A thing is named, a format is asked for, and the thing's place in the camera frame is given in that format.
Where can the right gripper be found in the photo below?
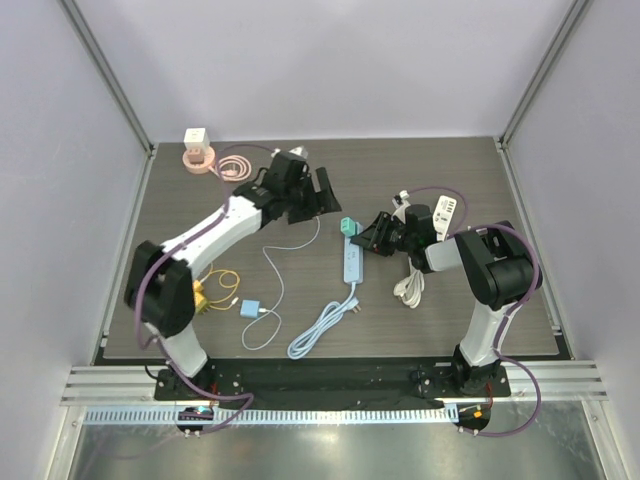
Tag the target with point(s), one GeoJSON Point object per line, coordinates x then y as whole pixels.
{"type": "Point", "coordinates": [379, 234]}

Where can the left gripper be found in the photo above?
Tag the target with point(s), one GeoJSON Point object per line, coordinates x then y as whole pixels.
{"type": "Point", "coordinates": [326, 202]}

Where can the green plug adapter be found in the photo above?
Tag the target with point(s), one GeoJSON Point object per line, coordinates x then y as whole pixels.
{"type": "Point", "coordinates": [349, 227]}

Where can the white power strip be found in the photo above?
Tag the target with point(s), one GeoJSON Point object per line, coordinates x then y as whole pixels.
{"type": "Point", "coordinates": [409, 290]}

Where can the blue power strip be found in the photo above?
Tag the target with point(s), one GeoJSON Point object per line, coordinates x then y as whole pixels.
{"type": "Point", "coordinates": [333, 312]}

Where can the pink round socket base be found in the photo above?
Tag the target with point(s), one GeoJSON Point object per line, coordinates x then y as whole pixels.
{"type": "Point", "coordinates": [232, 168]}

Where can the blue charger with white cable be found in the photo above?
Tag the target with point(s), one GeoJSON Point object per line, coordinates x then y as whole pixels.
{"type": "Point", "coordinates": [252, 309]}

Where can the yellow charger with cable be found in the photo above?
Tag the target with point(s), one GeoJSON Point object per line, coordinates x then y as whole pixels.
{"type": "Point", "coordinates": [228, 282]}

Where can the yellow dual USB adapter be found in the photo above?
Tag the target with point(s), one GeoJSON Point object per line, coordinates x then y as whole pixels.
{"type": "Point", "coordinates": [201, 303]}

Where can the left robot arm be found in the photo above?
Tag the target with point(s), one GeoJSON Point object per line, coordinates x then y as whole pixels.
{"type": "Point", "coordinates": [159, 289]}

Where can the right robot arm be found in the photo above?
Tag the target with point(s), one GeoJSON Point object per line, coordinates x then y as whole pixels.
{"type": "Point", "coordinates": [501, 268]}

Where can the white cube adapter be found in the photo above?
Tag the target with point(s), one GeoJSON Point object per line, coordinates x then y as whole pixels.
{"type": "Point", "coordinates": [196, 139]}

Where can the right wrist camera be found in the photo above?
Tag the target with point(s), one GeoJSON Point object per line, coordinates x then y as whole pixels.
{"type": "Point", "coordinates": [401, 202]}

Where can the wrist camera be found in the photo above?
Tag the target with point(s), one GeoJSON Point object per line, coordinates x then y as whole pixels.
{"type": "Point", "coordinates": [297, 153]}
{"type": "Point", "coordinates": [401, 202]}

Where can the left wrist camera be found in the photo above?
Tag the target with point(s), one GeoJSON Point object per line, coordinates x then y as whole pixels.
{"type": "Point", "coordinates": [297, 153]}

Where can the white cable duct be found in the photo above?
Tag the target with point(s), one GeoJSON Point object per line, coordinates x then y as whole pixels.
{"type": "Point", "coordinates": [199, 415]}

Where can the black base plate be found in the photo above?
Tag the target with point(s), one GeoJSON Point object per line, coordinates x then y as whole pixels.
{"type": "Point", "coordinates": [428, 377]}

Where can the aluminium frame rail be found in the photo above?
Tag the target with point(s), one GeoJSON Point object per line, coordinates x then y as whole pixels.
{"type": "Point", "coordinates": [121, 385]}

